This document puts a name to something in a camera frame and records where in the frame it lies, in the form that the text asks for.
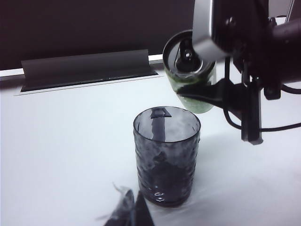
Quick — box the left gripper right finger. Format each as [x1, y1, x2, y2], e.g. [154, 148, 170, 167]
[134, 190, 155, 226]

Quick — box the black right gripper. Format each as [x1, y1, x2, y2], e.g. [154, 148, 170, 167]
[176, 18, 301, 145]

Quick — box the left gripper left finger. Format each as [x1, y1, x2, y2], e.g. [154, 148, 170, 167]
[96, 181, 136, 226]

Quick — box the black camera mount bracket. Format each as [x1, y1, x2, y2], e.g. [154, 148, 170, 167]
[210, 0, 271, 59]

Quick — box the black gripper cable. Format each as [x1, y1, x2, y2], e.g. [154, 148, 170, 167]
[281, 82, 301, 95]

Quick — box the dark textured glass cup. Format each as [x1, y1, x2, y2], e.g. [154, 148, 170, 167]
[132, 105, 202, 208]

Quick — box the grey desk divider panel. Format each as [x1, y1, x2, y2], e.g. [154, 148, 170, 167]
[0, 0, 196, 71]

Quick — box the green Monster energy can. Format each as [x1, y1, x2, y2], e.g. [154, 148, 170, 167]
[162, 30, 217, 114]

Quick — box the grey desk cable flap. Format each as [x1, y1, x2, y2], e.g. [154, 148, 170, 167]
[20, 49, 159, 93]

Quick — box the black camera cable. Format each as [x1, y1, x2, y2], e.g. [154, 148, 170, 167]
[222, 56, 301, 133]

